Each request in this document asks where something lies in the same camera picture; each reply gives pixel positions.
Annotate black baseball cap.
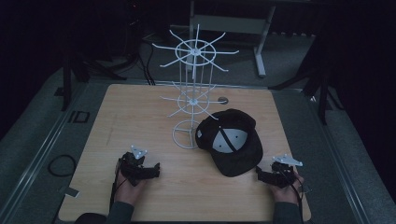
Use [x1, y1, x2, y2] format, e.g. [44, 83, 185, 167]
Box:
[194, 108, 264, 178]

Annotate white metal desk frame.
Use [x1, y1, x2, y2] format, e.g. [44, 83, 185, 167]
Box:
[188, 0, 277, 78]

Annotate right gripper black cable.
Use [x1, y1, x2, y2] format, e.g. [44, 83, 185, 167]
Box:
[279, 167, 305, 224]

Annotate black rectangular floor frame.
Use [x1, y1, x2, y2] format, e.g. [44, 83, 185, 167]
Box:
[67, 109, 92, 124]

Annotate white wire display rack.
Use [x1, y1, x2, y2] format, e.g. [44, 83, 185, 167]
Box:
[151, 23, 240, 150]

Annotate person's right hand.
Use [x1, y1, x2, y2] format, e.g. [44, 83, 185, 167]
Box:
[269, 171, 305, 205]

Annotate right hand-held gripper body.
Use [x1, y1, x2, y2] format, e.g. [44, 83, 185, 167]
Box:
[271, 153, 304, 189]

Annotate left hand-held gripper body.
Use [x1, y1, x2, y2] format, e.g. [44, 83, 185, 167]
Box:
[119, 144, 149, 188]

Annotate person's dark clothing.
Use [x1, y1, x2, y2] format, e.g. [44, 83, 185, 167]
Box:
[74, 212, 109, 224]

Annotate black tripod stand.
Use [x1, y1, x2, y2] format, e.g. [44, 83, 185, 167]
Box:
[59, 50, 127, 112]
[269, 38, 345, 126]

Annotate coiled black floor cable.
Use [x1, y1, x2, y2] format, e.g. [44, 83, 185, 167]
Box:
[47, 154, 78, 178]

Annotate black cables bundle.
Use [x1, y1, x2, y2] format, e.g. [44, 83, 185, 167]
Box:
[122, 18, 157, 87]

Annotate person's left hand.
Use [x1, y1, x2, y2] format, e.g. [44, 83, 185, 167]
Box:
[113, 169, 148, 207]

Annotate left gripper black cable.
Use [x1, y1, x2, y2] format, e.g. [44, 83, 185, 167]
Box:
[108, 158, 126, 213]

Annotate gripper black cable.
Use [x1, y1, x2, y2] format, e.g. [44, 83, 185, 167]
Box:
[279, 167, 305, 224]
[108, 158, 126, 213]

